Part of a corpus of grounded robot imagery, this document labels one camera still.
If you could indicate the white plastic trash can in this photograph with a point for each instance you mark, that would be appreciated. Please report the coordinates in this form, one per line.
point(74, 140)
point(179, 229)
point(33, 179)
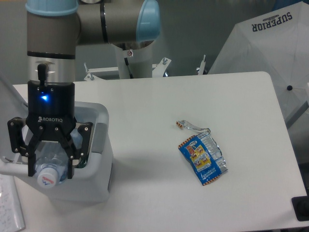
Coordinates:
point(89, 184)

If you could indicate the white metal base bracket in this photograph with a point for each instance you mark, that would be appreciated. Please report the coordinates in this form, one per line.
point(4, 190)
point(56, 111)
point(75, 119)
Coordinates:
point(128, 70)

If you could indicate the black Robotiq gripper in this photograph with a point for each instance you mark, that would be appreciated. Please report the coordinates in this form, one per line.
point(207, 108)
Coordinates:
point(50, 111)

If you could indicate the white paper notebook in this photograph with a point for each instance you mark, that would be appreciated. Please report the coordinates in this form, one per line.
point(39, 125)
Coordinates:
point(11, 216)

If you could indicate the crushed clear plastic bottle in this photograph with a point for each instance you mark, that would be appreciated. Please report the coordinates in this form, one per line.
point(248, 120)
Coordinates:
point(51, 165)

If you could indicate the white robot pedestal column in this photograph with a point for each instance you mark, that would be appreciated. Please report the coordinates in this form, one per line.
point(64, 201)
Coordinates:
point(134, 60)

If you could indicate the blue snack bag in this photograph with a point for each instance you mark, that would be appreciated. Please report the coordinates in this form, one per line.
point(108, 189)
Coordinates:
point(203, 153)

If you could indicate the black device at table edge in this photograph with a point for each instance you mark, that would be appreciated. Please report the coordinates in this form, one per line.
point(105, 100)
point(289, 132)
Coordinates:
point(301, 207)

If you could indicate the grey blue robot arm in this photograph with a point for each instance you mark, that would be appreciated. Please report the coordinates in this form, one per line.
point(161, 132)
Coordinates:
point(54, 29)

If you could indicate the white Superior umbrella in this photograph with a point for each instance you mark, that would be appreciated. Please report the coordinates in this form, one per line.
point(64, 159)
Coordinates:
point(276, 43)

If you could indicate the green wrapper in bin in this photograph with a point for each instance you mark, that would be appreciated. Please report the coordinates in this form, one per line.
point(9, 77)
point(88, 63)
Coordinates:
point(82, 163)

